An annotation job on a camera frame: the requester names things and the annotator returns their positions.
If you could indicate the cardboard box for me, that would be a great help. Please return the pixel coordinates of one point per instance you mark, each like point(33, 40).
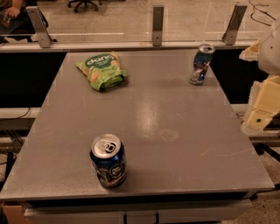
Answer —
point(15, 213)

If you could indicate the blue pepsi can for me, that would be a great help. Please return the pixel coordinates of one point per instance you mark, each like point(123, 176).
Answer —
point(108, 158)

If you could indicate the slim blue redbull can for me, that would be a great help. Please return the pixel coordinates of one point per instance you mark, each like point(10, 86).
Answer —
point(201, 63)

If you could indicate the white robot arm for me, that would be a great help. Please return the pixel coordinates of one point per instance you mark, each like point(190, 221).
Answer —
point(269, 50)

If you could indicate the metal bracket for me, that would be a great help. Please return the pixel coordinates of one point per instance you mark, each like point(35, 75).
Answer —
point(36, 18)
point(230, 35)
point(157, 24)

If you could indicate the seated person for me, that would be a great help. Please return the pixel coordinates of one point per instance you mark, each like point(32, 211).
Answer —
point(14, 19)

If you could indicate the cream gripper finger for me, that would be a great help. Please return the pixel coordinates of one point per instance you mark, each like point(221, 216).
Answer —
point(251, 53)
point(263, 105)

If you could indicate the middle metal bracket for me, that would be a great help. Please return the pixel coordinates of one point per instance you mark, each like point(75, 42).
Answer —
point(157, 24)

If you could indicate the green rice chip bag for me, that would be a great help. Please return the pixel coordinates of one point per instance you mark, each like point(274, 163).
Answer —
point(103, 71)

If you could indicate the black office chair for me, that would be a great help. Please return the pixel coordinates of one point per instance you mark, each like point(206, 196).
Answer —
point(80, 3)

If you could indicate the right metal bracket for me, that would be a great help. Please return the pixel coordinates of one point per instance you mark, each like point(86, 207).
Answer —
point(230, 35)

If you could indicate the left metal bracket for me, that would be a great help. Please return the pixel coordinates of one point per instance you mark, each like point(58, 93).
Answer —
point(36, 18)

